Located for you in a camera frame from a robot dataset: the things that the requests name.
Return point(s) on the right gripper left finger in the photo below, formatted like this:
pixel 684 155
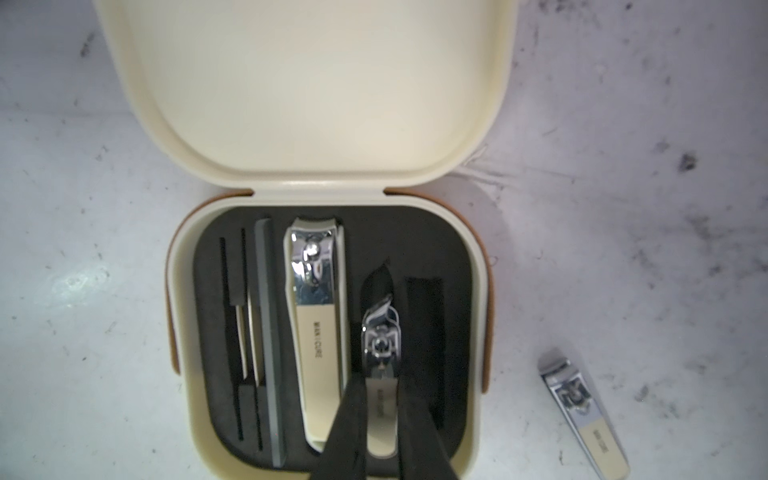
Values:
pixel 344 456

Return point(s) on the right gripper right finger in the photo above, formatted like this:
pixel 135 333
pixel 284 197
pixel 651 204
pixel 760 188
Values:
pixel 422 455

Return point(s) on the small cream clipper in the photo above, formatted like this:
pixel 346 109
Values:
pixel 583 411
pixel 381 341

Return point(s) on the large cream nail clipper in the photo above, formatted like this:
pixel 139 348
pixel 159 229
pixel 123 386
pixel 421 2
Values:
pixel 317 300

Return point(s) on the cream nail clipper case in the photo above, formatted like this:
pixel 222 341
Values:
pixel 308 103

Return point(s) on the grey nail file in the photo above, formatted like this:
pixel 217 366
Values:
pixel 266 285

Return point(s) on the small metal manicure tool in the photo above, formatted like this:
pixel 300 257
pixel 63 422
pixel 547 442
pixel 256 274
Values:
pixel 250 343

